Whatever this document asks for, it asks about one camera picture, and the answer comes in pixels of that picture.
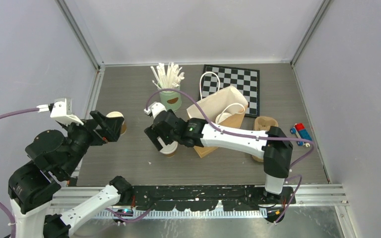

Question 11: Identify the red blue toy car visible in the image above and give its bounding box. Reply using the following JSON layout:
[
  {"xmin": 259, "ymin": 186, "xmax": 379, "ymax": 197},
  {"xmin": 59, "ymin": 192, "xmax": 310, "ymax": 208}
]
[{"xmin": 290, "ymin": 123, "xmax": 312, "ymax": 148}]

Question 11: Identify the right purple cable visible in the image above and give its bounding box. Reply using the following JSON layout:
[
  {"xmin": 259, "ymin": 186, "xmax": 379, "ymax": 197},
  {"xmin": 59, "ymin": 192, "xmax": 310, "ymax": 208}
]
[{"xmin": 144, "ymin": 88, "xmax": 316, "ymax": 227}]

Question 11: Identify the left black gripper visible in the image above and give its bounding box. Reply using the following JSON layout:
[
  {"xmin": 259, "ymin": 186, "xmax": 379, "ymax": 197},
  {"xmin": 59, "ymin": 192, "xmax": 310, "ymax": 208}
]
[{"xmin": 61, "ymin": 108, "xmax": 125, "ymax": 176}]

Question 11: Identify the black white chessboard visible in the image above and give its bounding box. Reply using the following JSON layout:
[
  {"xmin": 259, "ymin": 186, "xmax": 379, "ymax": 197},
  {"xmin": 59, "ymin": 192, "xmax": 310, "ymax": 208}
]
[{"xmin": 198, "ymin": 64, "xmax": 260, "ymax": 118}]

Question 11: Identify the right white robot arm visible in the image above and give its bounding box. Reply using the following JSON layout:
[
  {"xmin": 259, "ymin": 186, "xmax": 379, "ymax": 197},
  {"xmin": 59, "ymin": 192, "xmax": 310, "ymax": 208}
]
[{"xmin": 144, "ymin": 109, "xmax": 293, "ymax": 204}]

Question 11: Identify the stack of paper cups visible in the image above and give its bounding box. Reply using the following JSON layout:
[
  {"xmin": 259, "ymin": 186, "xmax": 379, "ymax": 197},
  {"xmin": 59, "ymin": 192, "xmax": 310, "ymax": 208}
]
[{"xmin": 106, "ymin": 111, "xmax": 127, "ymax": 136}]

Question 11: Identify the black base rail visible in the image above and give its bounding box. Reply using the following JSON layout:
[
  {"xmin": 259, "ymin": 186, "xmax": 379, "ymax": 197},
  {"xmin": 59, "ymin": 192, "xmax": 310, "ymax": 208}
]
[{"xmin": 116, "ymin": 185, "xmax": 295, "ymax": 212}]

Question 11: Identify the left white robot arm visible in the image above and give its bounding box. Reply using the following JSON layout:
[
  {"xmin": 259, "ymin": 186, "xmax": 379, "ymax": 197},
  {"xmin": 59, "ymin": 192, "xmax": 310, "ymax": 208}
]
[{"xmin": 8, "ymin": 111, "xmax": 132, "ymax": 238}]

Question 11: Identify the stack of pulp cup carriers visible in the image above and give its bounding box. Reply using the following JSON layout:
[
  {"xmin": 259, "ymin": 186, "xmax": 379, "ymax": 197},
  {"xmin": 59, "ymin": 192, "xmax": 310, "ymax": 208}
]
[{"xmin": 252, "ymin": 116, "xmax": 280, "ymax": 163}]

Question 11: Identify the brown paper bag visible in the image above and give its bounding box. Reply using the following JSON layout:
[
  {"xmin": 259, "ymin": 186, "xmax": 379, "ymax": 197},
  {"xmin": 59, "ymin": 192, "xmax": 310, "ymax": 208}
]
[{"xmin": 186, "ymin": 71, "xmax": 249, "ymax": 159}]

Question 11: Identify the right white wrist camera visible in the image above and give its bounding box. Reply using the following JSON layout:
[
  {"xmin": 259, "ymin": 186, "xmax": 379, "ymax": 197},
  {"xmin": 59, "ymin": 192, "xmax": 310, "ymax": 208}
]
[{"xmin": 144, "ymin": 102, "xmax": 166, "ymax": 119}]

